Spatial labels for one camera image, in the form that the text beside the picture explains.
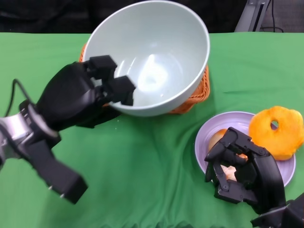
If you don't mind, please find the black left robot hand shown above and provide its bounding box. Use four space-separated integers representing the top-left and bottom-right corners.
35 55 136 132

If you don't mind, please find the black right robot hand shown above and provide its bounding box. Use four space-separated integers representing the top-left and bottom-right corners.
204 127 286 215

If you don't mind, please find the grey bowl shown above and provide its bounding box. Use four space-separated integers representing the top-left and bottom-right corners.
84 0 211 117

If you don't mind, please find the pale lavender plate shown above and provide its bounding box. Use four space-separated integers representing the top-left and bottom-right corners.
194 111 297 190

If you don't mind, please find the orange wicker basket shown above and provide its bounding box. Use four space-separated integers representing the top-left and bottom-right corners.
78 42 211 115

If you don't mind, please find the black backdrop cloth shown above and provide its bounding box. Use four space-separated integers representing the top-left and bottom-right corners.
0 0 249 34

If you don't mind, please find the green tablecloth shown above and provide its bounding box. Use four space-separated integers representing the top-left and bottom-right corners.
0 32 304 228

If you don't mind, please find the grey monitor stand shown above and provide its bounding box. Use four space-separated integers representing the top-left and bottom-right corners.
234 0 270 33

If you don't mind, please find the black floor cable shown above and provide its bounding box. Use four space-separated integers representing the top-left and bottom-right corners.
260 0 285 33

